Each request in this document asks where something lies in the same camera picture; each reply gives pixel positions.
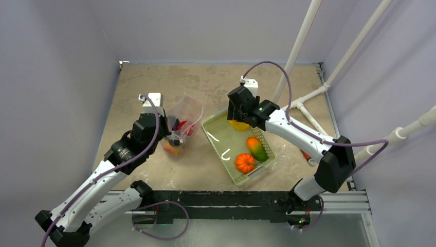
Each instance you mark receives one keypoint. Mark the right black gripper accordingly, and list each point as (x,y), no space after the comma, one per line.
(236,111)

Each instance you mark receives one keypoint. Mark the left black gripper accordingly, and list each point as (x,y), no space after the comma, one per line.
(165,131)

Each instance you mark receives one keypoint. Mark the yellow bell pepper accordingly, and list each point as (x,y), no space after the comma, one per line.
(239,126)

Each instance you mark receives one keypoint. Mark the dark purple plum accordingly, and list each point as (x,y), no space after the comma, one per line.
(175,140)

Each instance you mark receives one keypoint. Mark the purple eggplant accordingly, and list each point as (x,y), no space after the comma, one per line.
(173,123)

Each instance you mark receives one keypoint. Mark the peach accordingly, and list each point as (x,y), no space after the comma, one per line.
(170,150)

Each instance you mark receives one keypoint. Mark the green plastic basket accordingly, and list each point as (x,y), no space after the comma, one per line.
(228,143)

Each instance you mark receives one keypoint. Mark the red tomato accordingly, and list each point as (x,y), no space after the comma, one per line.
(186,128)

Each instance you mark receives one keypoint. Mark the clear pink zip bag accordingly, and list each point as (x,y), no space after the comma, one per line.
(189,109)

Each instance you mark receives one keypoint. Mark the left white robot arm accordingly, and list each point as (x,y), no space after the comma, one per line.
(74,221)

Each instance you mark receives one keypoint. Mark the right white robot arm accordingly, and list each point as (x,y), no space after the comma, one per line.
(334,156)

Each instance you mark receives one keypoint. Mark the green orange mango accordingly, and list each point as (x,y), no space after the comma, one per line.
(256,149)

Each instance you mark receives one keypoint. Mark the small orange pumpkin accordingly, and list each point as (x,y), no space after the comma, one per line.
(245,163)

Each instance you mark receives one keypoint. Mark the metal adjustable wrench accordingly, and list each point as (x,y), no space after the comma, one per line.
(308,158)

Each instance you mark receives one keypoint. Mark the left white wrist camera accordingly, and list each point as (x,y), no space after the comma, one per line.
(151,103)

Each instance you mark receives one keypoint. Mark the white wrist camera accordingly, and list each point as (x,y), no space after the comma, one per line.
(251,85)
(151,103)

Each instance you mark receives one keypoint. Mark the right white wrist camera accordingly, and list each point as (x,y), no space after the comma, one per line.
(251,85)

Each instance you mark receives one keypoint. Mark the black base frame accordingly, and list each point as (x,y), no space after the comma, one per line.
(274,206)

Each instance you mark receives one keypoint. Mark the white pipe frame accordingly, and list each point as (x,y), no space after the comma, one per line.
(371,149)

